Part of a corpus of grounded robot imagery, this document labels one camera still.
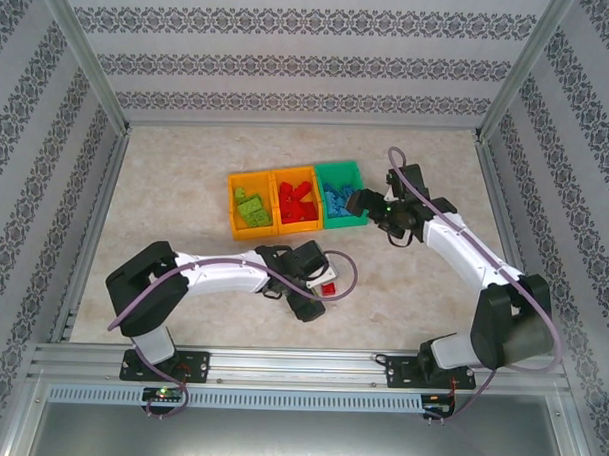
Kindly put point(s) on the green plastic bin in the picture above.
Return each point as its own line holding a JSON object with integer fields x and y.
{"x": 342, "y": 223}

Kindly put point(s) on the blue lego brick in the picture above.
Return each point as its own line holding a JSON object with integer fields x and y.
{"x": 336, "y": 207}
{"x": 330, "y": 191}
{"x": 347, "y": 192}

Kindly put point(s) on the small red lego brick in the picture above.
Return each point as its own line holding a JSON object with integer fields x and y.
{"x": 328, "y": 289}

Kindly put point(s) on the orange plastic bin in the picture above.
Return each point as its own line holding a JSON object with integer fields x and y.
{"x": 297, "y": 229}
{"x": 249, "y": 233}

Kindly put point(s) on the small lime green lego brick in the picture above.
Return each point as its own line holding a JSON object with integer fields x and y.
{"x": 240, "y": 193}

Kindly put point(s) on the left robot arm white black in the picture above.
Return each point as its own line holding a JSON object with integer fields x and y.
{"x": 223, "y": 277}

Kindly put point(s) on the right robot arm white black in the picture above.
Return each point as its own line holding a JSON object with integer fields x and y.
{"x": 459, "y": 248}

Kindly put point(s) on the grey metal panel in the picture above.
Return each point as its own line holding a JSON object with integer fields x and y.
{"x": 297, "y": 440}

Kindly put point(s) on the small circuit board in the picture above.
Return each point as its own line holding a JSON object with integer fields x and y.
{"x": 436, "y": 405}
{"x": 163, "y": 394}

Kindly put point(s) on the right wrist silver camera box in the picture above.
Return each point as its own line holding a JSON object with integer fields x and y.
{"x": 389, "y": 191}

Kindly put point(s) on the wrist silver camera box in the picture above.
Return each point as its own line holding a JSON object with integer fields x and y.
{"x": 389, "y": 191}
{"x": 324, "y": 278}

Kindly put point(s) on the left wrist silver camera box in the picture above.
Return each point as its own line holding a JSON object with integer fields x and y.
{"x": 324, "y": 278}

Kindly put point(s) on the aluminium mounting rail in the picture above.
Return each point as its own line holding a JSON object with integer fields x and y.
{"x": 289, "y": 367}

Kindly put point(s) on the aluminium side rail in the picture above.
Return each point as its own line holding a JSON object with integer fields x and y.
{"x": 104, "y": 191}
{"x": 500, "y": 205}

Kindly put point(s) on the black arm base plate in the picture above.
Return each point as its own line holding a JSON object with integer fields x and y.
{"x": 399, "y": 374}
{"x": 197, "y": 367}

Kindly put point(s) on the aluminium frame post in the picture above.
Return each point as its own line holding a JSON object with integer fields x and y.
{"x": 520, "y": 70}
{"x": 85, "y": 55}

